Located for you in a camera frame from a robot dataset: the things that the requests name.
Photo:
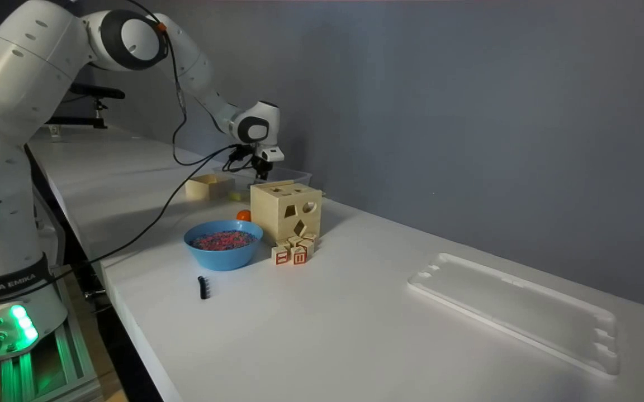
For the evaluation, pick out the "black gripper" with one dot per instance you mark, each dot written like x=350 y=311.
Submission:
x=253 y=155

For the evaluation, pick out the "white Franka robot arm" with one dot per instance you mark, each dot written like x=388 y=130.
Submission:
x=9 y=74

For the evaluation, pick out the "blue plastic bowl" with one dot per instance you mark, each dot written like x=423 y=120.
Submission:
x=222 y=258

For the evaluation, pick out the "wooden shape sorter cube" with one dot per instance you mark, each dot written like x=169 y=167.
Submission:
x=278 y=204

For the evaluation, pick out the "small orange ball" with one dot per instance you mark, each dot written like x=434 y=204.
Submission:
x=245 y=215

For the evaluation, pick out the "open wooden box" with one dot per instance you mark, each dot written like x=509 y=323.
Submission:
x=204 y=189

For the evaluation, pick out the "wooden letter block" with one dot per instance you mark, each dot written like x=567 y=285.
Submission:
x=281 y=256
x=300 y=253

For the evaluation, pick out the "small black marker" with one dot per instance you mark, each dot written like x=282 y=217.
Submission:
x=203 y=286

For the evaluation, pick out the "black background stand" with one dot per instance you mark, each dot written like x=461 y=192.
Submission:
x=100 y=95

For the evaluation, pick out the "clear plastic lid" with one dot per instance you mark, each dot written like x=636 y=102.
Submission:
x=515 y=314

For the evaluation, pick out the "metal robot mounting stand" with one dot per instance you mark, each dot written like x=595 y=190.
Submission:
x=45 y=371

